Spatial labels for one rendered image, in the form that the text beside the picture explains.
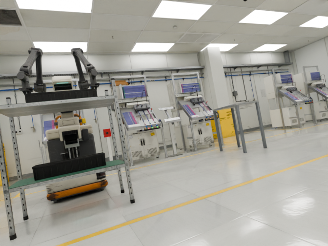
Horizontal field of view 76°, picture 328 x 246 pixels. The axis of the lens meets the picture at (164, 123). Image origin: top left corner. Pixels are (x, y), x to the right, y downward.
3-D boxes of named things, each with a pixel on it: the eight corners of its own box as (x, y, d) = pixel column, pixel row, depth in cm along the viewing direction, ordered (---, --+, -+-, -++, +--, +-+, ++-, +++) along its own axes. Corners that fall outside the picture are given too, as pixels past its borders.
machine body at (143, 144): (160, 157, 459) (155, 129, 461) (129, 164, 431) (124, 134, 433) (151, 155, 518) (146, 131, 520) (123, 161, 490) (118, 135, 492)
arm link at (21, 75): (32, 70, 186) (20, 69, 183) (27, 65, 174) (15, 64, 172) (31, 83, 184) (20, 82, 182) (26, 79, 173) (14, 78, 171)
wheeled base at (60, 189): (52, 190, 278) (50, 171, 278) (101, 178, 303) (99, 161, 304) (46, 203, 216) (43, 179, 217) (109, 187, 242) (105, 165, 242)
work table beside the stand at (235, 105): (245, 153, 330) (235, 103, 333) (219, 151, 396) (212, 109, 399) (267, 148, 345) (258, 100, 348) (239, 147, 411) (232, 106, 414)
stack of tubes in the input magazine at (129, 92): (146, 96, 474) (144, 84, 475) (124, 98, 454) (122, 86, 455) (145, 97, 486) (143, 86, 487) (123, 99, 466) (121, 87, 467)
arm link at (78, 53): (81, 51, 230) (71, 52, 224) (80, 46, 226) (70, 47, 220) (96, 71, 207) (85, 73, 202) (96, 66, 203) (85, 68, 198)
